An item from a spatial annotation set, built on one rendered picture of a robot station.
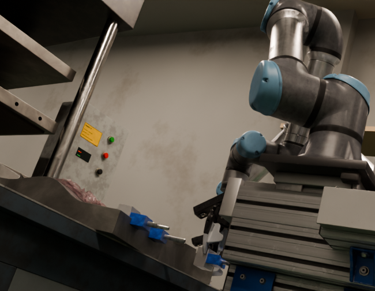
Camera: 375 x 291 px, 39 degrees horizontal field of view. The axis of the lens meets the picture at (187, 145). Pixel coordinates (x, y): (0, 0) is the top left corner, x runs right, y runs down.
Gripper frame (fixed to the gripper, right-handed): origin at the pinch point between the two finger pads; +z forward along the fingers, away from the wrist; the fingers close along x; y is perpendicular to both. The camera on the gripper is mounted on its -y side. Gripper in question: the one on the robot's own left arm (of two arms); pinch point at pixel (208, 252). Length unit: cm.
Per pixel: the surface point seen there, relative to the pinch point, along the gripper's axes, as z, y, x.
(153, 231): 2.9, -0.3, -26.5
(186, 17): -241, -199, 174
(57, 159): -26, -79, 2
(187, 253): 2.0, -5.1, -2.8
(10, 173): -1, -36, -46
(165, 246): 3.2, -6.0, -12.4
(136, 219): 3.3, 2.2, -37.1
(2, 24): -63, -92, -36
